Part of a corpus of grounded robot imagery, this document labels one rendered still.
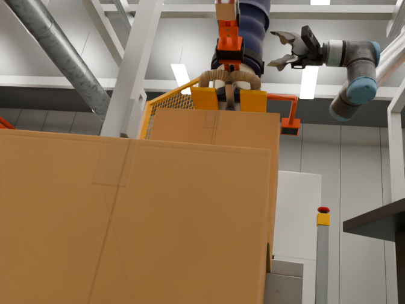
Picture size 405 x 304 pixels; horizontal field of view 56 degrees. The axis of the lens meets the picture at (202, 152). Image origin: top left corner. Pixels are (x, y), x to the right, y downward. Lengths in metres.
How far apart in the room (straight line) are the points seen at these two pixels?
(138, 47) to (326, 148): 9.10
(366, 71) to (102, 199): 1.03
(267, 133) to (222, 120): 0.15
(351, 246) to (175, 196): 10.52
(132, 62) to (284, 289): 2.18
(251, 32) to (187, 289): 1.39
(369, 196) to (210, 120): 10.33
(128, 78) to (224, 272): 2.75
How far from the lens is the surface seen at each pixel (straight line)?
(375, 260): 10.99
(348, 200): 11.25
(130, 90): 3.05
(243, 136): 1.16
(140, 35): 3.36
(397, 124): 5.39
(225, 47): 1.39
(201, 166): 0.48
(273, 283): 1.70
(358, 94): 1.33
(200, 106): 1.54
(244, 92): 1.42
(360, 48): 1.41
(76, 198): 0.51
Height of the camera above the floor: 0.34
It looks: 23 degrees up
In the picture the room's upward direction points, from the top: 10 degrees clockwise
